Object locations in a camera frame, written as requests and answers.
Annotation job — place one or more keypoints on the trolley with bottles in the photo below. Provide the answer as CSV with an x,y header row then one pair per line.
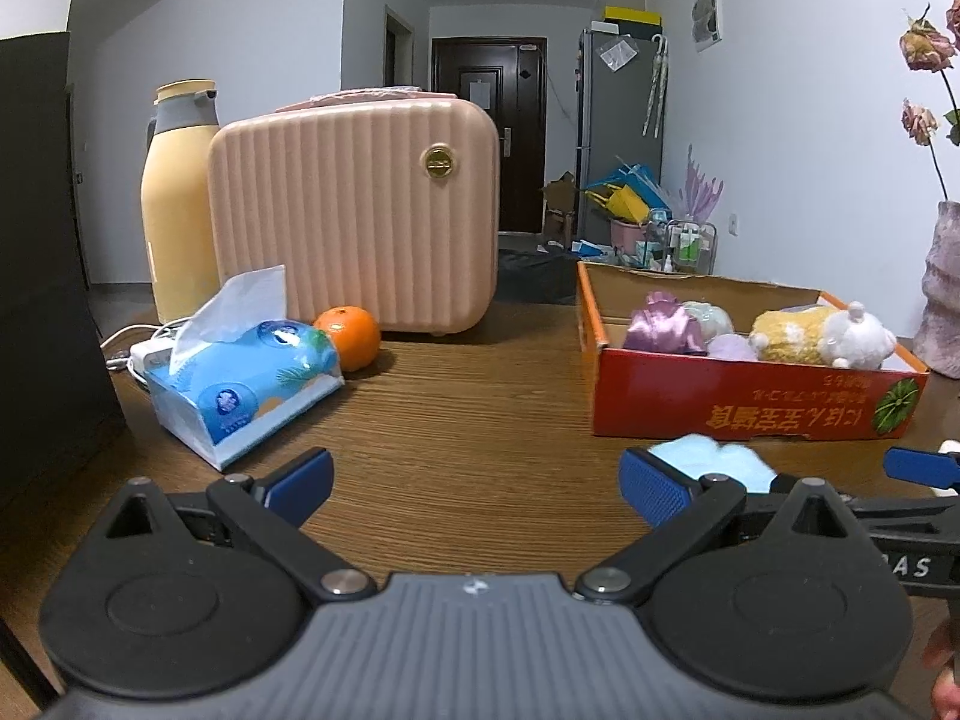
x,y
686,247

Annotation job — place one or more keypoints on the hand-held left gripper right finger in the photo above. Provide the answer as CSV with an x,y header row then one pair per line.
x,y
651,483

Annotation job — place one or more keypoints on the grey refrigerator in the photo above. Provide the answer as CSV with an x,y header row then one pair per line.
x,y
615,120

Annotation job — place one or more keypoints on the lilac towel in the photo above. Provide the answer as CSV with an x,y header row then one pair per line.
x,y
731,349

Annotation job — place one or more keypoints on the red cardboard box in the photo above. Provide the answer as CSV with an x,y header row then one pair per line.
x,y
712,397

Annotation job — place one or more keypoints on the purple satin scrunchie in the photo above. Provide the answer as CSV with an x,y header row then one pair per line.
x,y
664,326

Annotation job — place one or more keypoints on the pink bucket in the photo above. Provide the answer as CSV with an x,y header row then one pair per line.
x,y
626,236

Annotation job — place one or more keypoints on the hanging folded umbrella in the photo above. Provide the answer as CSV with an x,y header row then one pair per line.
x,y
656,86

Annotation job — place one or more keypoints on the blue and yellow bags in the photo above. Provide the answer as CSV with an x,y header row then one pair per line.
x,y
626,195

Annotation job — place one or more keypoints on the person's right hand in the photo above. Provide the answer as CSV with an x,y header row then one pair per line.
x,y
947,697

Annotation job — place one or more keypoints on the blue tissue pack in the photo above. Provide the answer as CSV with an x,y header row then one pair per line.
x,y
247,382

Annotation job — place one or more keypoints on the purple wall sticker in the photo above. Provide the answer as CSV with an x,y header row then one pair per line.
x,y
701,187

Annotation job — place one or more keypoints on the dark wooden door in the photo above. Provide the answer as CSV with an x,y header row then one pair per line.
x,y
487,135

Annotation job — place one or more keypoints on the pink ribbed suitcase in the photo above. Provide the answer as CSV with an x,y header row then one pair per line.
x,y
352,217

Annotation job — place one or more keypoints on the textured lilac vase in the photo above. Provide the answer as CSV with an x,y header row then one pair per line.
x,y
941,292

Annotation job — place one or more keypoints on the dried pink roses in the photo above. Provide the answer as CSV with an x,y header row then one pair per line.
x,y
930,52

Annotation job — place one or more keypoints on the white and yellow alpaca plush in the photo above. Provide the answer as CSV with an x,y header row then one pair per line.
x,y
825,334

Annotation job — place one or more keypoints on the light blue fluffy sponge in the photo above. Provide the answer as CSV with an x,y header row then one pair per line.
x,y
712,461

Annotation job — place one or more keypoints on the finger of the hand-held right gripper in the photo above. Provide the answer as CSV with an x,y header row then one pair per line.
x,y
922,465
900,514

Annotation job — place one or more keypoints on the clear plastic bag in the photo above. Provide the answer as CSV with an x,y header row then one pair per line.
x,y
709,317

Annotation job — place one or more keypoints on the orange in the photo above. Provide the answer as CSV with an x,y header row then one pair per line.
x,y
349,337

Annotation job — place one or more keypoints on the yellow thermos bottle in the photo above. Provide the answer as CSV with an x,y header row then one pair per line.
x,y
176,217

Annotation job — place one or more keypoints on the yellow box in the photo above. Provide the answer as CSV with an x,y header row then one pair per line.
x,y
634,17

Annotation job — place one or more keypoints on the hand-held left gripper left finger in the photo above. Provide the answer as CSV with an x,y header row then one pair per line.
x,y
301,483

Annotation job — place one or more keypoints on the brown cardboard box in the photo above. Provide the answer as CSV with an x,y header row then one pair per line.
x,y
559,210

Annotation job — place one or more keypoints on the black paper bag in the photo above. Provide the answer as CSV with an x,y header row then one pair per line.
x,y
45,277

